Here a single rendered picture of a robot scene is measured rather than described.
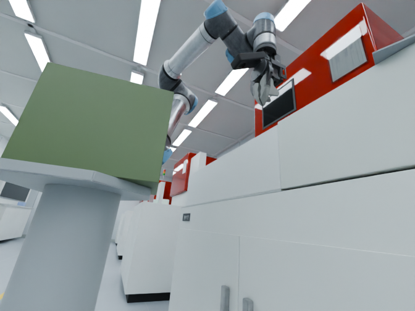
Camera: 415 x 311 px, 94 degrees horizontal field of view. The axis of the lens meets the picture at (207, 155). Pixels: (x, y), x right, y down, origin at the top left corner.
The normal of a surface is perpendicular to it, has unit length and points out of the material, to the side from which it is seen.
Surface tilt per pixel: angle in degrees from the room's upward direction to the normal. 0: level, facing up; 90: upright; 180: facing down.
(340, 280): 90
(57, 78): 90
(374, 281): 90
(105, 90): 90
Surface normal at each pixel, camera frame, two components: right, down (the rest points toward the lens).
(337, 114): -0.90, -0.22
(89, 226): 0.76, -0.17
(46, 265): 0.22, -0.32
